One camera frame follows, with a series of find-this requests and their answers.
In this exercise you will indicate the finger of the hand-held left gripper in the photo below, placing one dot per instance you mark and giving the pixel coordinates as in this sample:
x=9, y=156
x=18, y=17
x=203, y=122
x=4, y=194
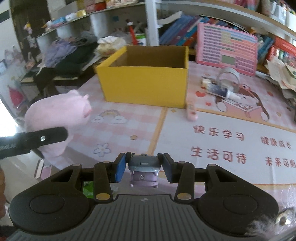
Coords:
x=41, y=139

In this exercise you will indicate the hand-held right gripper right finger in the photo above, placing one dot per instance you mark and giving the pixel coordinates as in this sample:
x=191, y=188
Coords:
x=170, y=172

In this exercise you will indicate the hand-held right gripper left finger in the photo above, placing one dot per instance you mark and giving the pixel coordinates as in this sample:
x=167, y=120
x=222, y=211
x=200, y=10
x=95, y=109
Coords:
x=120, y=170

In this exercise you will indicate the small grey purple toy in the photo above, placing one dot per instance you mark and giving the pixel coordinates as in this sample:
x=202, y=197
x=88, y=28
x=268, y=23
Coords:
x=143, y=176

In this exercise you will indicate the pink plush pig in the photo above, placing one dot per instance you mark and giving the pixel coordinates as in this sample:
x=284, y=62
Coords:
x=60, y=114

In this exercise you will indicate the yellow cardboard box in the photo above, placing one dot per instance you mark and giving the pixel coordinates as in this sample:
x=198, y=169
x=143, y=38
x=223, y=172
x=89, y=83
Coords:
x=143, y=85

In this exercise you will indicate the small pink box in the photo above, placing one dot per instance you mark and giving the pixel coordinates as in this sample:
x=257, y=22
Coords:
x=45, y=172

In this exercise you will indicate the pink checkered printed desk mat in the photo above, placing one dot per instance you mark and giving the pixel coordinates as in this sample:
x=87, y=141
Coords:
x=175, y=132

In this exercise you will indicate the small pink stick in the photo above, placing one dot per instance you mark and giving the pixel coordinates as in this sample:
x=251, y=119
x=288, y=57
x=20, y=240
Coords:
x=191, y=111

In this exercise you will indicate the dark clothing pile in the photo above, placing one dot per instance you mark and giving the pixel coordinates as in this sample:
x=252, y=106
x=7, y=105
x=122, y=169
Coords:
x=76, y=59

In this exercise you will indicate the purple clothing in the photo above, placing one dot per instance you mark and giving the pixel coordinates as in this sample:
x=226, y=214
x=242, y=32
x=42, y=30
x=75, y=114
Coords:
x=59, y=52

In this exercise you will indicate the dark speckled tube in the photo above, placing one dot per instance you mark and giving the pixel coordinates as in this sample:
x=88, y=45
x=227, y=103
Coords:
x=217, y=90

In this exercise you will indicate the clear tape roll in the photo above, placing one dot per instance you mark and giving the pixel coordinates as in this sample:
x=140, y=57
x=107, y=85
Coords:
x=236, y=80

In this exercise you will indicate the floral tissue pack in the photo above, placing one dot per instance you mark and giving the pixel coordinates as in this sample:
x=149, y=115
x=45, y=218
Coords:
x=108, y=46

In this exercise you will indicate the green white pen cup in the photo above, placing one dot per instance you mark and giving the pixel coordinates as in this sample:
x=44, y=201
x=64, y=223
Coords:
x=141, y=39

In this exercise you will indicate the pink toy learning tablet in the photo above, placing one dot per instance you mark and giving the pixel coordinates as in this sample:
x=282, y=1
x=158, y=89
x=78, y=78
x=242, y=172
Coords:
x=215, y=46

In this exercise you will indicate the red pen with white cap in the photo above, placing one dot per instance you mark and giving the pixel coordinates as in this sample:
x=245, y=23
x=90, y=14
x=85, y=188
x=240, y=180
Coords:
x=131, y=32

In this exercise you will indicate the row of colourful books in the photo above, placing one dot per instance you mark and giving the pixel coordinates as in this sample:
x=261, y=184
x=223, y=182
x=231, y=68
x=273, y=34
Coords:
x=180, y=29

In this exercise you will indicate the pile of papers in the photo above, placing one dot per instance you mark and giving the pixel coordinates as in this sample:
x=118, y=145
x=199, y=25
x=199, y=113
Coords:
x=282, y=74

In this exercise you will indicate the white bookshelf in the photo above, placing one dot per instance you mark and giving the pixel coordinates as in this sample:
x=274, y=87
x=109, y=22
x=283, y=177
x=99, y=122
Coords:
x=152, y=23

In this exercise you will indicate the red box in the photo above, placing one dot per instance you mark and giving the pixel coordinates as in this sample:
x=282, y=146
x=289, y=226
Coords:
x=282, y=52

